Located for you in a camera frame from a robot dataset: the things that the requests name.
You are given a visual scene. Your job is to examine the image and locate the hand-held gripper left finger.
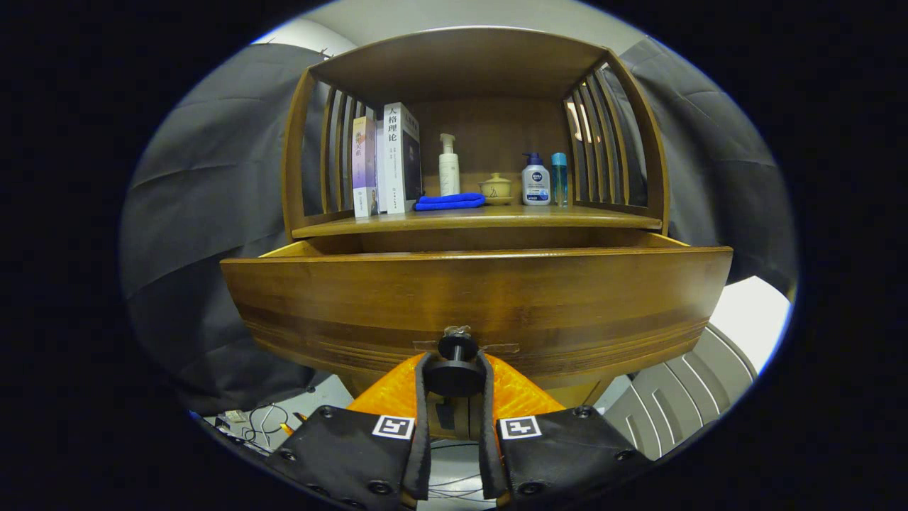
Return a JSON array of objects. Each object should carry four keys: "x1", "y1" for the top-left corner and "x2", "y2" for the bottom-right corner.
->
[{"x1": 264, "y1": 351, "x2": 435, "y2": 511}]

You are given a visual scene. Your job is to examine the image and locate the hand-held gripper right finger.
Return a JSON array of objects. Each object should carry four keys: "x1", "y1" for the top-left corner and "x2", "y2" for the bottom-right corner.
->
[{"x1": 475, "y1": 350, "x2": 655, "y2": 510}]

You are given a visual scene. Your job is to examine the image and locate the brown wooden drawer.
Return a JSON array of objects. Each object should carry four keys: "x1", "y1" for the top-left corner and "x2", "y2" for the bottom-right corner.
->
[{"x1": 220, "y1": 233, "x2": 733, "y2": 398}]

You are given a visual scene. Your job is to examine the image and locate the wooden cabinet countertop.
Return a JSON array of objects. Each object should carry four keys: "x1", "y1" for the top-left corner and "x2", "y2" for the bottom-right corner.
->
[{"x1": 291, "y1": 204, "x2": 664, "y2": 239}]

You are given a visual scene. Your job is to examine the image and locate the brown wooden cabinet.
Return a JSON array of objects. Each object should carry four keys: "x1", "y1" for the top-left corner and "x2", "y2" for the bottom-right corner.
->
[{"x1": 282, "y1": 26, "x2": 671, "y2": 441}]

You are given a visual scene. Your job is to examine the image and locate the white grey appliance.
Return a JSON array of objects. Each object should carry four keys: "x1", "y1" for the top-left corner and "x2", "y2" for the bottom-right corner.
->
[{"x1": 603, "y1": 275, "x2": 793, "y2": 462}]

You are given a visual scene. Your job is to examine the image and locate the blue cloth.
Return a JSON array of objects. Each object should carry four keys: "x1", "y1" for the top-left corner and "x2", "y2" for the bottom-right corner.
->
[{"x1": 414, "y1": 192, "x2": 487, "y2": 212}]

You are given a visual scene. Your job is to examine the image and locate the yellow lidded teacup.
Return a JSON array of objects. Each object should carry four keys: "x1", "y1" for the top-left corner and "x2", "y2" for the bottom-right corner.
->
[{"x1": 478, "y1": 172, "x2": 514, "y2": 207}]

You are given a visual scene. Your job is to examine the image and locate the white lotion bottle blue cap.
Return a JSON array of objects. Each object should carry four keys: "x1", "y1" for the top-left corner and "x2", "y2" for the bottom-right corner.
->
[{"x1": 521, "y1": 152, "x2": 552, "y2": 207}]

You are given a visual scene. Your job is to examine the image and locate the thin pale book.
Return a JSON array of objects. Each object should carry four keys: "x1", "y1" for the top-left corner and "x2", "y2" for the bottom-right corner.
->
[{"x1": 375, "y1": 121, "x2": 388, "y2": 214}]

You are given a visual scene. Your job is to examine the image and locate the white pump bottle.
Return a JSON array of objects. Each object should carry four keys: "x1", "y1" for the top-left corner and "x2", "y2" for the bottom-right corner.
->
[{"x1": 438, "y1": 133, "x2": 460, "y2": 197}]

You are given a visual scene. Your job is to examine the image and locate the slim teal bottle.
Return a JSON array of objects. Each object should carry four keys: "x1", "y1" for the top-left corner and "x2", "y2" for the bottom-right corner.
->
[{"x1": 551, "y1": 152, "x2": 569, "y2": 208}]

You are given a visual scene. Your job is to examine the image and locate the purple book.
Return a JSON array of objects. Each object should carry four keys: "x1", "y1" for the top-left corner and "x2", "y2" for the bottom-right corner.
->
[{"x1": 352, "y1": 116, "x2": 379, "y2": 219}]

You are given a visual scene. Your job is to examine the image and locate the thick white book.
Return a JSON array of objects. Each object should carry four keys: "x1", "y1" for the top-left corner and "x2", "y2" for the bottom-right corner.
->
[{"x1": 383, "y1": 102, "x2": 423, "y2": 215}]

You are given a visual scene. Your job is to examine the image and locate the black floor cables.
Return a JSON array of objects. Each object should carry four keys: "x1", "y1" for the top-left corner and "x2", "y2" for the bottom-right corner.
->
[{"x1": 241, "y1": 403, "x2": 293, "y2": 448}]

